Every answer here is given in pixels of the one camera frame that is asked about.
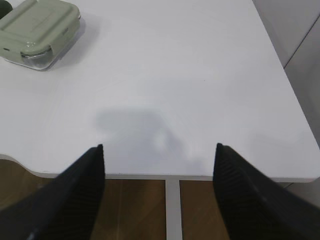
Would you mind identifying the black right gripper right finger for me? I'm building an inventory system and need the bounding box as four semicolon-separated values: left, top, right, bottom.
212;143;320;240

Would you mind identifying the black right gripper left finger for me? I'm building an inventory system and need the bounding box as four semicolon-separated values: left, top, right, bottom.
0;144;105;240

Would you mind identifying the green lidded food container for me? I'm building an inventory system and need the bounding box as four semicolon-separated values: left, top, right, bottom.
0;0;81;71

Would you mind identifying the white table leg bar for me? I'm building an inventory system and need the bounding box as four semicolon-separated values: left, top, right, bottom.
165;179;183;240

